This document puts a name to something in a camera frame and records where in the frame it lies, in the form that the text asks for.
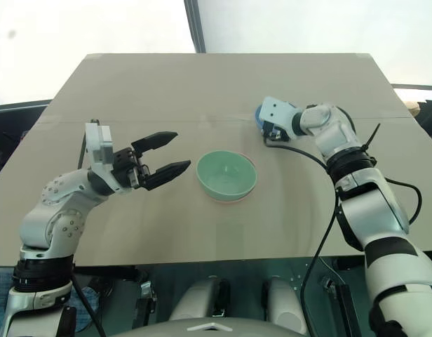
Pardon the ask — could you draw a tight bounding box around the blue bowl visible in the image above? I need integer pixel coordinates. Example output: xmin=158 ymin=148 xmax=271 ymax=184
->
xmin=254 ymin=104 xmax=270 ymax=131

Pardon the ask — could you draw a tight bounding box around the black table bracket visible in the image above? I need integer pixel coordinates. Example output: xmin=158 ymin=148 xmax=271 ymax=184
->
xmin=318 ymin=273 xmax=354 ymax=337

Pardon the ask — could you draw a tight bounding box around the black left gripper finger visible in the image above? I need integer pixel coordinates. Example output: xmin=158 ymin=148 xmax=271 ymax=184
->
xmin=144 ymin=159 xmax=192 ymax=192
xmin=130 ymin=131 xmax=179 ymax=156

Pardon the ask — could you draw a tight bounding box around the black table clamp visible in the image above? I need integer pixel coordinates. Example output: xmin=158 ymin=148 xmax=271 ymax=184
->
xmin=134 ymin=269 xmax=158 ymax=317

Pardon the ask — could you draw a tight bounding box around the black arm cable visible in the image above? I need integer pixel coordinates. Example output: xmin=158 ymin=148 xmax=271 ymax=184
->
xmin=264 ymin=138 xmax=342 ymax=337
xmin=70 ymin=272 xmax=108 ymax=337

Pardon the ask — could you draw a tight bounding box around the thin black left wrist cable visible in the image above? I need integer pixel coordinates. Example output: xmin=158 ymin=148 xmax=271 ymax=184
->
xmin=78 ymin=118 xmax=100 ymax=171

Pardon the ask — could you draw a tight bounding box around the silver right robot thigh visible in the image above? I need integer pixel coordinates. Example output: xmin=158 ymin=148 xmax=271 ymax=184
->
xmin=266 ymin=276 xmax=309 ymax=326

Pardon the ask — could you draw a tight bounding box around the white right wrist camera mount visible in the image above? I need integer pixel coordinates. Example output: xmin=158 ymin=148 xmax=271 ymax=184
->
xmin=260 ymin=97 xmax=298 ymax=142

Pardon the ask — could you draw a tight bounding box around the silver robot torso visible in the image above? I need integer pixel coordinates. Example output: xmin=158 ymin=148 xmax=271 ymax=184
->
xmin=120 ymin=308 xmax=310 ymax=337

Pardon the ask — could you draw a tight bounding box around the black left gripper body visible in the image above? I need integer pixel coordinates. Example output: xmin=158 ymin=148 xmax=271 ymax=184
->
xmin=111 ymin=147 xmax=151 ymax=192

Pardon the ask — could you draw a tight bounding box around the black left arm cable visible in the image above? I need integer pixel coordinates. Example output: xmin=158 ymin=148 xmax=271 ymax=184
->
xmin=70 ymin=272 xmax=108 ymax=337

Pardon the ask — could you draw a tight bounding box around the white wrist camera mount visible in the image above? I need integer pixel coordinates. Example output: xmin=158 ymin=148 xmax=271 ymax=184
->
xmin=260 ymin=97 xmax=298 ymax=142
xmin=84 ymin=121 xmax=116 ymax=173

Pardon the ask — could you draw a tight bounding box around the black right forearm cable loop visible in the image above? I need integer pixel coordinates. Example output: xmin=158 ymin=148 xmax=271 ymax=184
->
xmin=386 ymin=177 xmax=423 ymax=225

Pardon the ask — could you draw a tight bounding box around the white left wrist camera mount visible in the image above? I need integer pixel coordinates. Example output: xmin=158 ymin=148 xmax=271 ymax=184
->
xmin=84 ymin=121 xmax=116 ymax=173

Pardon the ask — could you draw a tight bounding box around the silver robot thigh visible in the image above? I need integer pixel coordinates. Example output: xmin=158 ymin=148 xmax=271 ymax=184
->
xmin=168 ymin=277 xmax=231 ymax=322
xmin=266 ymin=276 xmax=309 ymax=326

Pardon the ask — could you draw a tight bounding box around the dark background furniture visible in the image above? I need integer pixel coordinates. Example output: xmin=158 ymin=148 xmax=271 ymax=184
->
xmin=390 ymin=83 xmax=432 ymax=145

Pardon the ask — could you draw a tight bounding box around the dark window post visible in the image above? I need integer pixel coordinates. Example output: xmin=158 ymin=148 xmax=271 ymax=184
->
xmin=183 ymin=0 xmax=207 ymax=54

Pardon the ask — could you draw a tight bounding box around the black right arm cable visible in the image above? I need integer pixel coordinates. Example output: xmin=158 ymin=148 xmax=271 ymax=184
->
xmin=264 ymin=138 xmax=342 ymax=337

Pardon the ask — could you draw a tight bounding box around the brown cardboard piece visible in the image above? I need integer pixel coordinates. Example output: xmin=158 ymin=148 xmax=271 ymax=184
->
xmin=403 ymin=100 xmax=422 ymax=119

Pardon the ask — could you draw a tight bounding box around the black zip tie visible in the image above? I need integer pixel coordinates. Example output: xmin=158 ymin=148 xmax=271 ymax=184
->
xmin=358 ymin=123 xmax=382 ymax=157

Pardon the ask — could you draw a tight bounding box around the silver left robot thigh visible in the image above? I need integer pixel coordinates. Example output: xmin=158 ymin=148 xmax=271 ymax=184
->
xmin=168 ymin=277 xmax=231 ymax=322

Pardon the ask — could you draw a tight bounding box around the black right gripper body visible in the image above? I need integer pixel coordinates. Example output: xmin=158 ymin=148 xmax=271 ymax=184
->
xmin=262 ymin=119 xmax=291 ymax=143

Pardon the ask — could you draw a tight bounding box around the green bowl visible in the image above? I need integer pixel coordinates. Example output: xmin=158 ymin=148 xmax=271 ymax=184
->
xmin=196 ymin=150 xmax=258 ymax=199

